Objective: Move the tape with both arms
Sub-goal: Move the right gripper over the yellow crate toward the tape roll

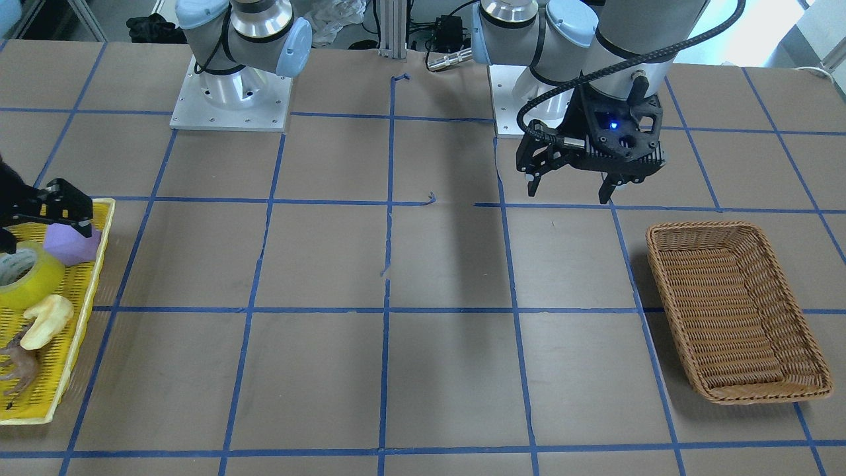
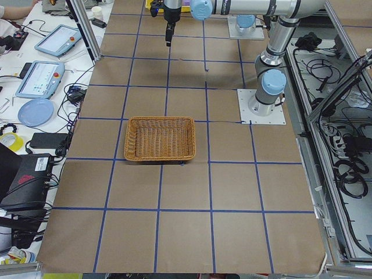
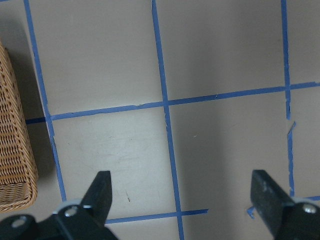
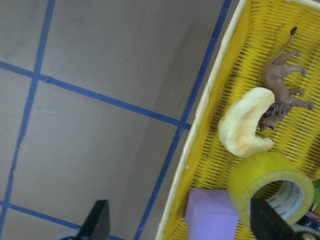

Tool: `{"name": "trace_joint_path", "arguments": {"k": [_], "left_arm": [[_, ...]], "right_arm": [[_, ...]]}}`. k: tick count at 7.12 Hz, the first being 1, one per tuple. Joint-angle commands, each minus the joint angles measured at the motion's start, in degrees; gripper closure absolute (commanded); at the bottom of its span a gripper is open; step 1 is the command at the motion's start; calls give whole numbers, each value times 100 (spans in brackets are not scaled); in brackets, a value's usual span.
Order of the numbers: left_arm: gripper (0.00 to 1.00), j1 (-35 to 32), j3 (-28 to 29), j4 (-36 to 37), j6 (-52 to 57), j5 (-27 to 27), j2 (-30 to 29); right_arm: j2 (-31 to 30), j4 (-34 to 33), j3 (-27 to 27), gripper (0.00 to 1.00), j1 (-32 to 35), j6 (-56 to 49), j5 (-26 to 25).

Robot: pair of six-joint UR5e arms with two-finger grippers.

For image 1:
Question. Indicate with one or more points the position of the brown wicker basket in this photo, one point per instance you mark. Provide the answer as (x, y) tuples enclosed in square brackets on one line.
[(742, 339)]

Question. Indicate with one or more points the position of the purple foam block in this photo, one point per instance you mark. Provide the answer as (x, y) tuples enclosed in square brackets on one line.
[(69, 247)]

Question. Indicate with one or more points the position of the black power adapter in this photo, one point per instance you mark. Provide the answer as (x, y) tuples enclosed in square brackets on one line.
[(448, 34)]

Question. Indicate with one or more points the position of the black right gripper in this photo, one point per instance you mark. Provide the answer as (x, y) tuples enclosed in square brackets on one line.
[(14, 199)]

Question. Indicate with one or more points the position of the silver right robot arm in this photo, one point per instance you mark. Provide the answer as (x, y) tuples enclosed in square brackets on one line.
[(245, 55)]

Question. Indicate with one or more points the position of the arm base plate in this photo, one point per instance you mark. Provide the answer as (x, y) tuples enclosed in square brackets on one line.
[(250, 100), (511, 87)]

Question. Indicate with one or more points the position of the yellow tape roll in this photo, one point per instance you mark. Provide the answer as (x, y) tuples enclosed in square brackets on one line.
[(28, 275)]

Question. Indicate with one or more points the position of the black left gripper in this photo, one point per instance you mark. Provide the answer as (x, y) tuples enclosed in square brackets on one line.
[(579, 118)]

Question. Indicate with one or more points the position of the toy banana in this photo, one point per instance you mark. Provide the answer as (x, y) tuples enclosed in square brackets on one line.
[(48, 317)]

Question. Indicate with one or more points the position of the yellow plastic basket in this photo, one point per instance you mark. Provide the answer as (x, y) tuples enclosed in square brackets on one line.
[(38, 402)]

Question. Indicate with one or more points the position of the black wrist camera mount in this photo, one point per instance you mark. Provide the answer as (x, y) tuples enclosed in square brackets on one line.
[(619, 138)]

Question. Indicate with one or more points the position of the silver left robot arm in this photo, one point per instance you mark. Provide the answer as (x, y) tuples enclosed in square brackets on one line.
[(591, 71)]

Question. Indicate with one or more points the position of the aluminium frame post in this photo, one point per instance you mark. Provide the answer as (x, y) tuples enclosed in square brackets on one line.
[(393, 18)]

